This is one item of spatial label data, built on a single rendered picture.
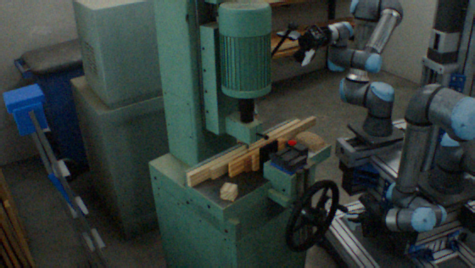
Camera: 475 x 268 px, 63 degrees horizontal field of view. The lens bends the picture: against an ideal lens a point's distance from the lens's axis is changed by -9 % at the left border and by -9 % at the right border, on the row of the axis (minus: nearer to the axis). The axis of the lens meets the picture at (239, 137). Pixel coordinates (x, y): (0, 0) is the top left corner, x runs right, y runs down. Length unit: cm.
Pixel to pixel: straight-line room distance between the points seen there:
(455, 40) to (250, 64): 85
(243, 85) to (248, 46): 14
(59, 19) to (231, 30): 234
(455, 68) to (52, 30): 287
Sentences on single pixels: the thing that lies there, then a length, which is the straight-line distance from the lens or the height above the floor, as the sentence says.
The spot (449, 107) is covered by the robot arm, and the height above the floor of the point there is 131.
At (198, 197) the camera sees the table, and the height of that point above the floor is 88.
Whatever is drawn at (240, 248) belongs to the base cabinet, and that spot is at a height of 67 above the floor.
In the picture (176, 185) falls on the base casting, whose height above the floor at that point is 79.
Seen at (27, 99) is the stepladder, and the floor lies 115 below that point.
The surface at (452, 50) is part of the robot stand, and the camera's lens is 182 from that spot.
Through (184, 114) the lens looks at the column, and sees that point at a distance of 170.
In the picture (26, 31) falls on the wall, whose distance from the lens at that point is 353.
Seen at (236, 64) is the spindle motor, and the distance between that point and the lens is 141.
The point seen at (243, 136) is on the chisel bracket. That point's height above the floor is 103.
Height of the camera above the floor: 180
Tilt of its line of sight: 29 degrees down
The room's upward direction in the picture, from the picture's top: 2 degrees counter-clockwise
